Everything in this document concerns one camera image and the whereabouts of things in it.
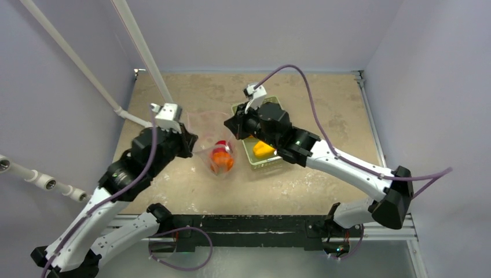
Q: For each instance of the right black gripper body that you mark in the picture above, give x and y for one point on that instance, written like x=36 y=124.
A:
x=238 y=123

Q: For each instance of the yellow bell pepper toy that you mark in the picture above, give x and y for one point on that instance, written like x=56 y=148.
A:
x=262 y=150

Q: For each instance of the light green plastic basket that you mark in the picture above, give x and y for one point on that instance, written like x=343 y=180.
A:
x=256 y=163

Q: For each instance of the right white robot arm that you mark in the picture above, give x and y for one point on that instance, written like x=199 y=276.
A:
x=307 y=149

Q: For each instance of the clear pink zip bag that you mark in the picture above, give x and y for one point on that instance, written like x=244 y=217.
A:
x=209 y=127

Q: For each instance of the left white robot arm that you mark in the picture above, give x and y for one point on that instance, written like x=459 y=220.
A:
x=71 y=255

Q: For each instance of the red tomato toy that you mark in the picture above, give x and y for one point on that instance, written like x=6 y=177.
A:
x=221 y=146

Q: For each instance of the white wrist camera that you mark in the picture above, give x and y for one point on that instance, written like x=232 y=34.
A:
x=255 y=94
x=168 y=116

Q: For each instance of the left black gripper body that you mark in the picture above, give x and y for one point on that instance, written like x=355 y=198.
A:
x=178 y=145

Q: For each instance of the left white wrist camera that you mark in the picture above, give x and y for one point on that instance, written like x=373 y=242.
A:
x=168 y=116

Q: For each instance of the orange fruit toy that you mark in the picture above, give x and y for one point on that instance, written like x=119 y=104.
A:
x=221 y=162

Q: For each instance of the aluminium frame rail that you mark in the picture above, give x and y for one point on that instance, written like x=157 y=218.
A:
x=391 y=211

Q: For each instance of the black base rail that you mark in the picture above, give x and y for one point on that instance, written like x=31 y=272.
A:
x=309 y=232

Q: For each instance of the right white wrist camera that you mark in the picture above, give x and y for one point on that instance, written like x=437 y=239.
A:
x=255 y=94

